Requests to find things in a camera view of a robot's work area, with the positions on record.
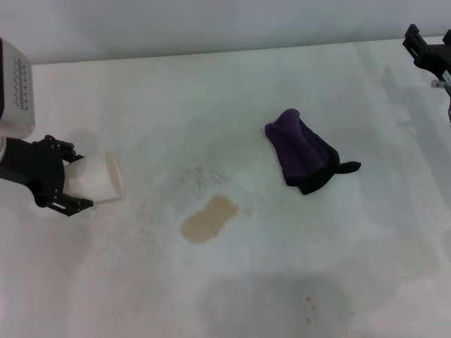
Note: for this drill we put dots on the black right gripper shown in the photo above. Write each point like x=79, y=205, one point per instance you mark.
x=437, y=60

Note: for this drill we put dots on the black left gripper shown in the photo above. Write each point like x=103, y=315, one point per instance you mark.
x=33, y=165

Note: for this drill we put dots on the white paper cup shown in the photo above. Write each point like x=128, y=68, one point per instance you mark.
x=93, y=177

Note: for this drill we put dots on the purple rag with black edge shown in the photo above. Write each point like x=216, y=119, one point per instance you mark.
x=299, y=148

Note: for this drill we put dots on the brown water stain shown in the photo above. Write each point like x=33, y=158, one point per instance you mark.
x=208, y=221

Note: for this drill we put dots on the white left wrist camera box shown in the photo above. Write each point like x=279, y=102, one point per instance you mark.
x=15, y=91

